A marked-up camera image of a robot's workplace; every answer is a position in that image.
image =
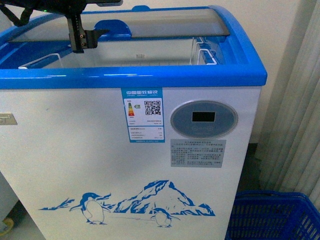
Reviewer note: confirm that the grey instruction sticker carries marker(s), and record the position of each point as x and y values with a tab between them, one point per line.
196	153

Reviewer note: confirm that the blue energy label sticker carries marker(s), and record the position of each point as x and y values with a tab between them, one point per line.
143	108

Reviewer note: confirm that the silver brand badge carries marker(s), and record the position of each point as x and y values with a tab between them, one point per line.
7	118

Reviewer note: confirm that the white blue chest freezer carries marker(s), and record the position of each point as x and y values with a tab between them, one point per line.
69	159

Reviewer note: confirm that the blue plastic basket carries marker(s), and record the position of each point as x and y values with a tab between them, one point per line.
272	215

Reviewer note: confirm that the white wire freezer basket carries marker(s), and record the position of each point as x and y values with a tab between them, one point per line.
137	53

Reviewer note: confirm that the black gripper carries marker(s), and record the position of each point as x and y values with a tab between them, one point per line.
80	39

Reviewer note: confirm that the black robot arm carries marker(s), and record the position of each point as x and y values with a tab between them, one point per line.
19	12

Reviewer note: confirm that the oval grey control panel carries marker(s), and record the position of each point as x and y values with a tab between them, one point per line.
203	119

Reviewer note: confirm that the white vertical blinds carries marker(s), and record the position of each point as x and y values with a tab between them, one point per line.
289	144

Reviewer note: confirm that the blue lid handle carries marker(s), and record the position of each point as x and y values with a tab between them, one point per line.
116	30

